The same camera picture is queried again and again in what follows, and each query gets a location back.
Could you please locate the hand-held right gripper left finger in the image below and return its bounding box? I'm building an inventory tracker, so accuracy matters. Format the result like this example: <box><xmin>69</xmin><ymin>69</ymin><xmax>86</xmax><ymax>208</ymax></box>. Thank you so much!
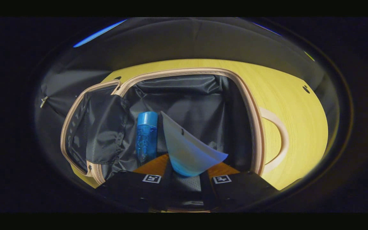
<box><xmin>96</xmin><ymin>154</ymin><xmax>172</xmax><ymax>211</ymax></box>

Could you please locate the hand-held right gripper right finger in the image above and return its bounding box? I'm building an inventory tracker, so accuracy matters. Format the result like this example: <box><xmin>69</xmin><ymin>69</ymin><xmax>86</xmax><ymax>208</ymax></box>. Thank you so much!
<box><xmin>200</xmin><ymin>162</ymin><xmax>279</xmax><ymax>211</ymax></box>

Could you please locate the blue skin care bottle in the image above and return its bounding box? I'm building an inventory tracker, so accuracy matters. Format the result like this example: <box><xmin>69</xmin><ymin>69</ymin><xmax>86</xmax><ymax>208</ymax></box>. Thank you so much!
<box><xmin>135</xmin><ymin>111</ymin><xmax>158</xmax><ymax>166</ymax></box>

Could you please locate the white blue skin care tube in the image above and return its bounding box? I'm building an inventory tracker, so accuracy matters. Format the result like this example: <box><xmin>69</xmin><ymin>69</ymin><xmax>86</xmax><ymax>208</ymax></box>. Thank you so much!
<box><xmin>160</xmin><ymin>111</ymin><xmax>228</xmax><ymax>177</ymax></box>

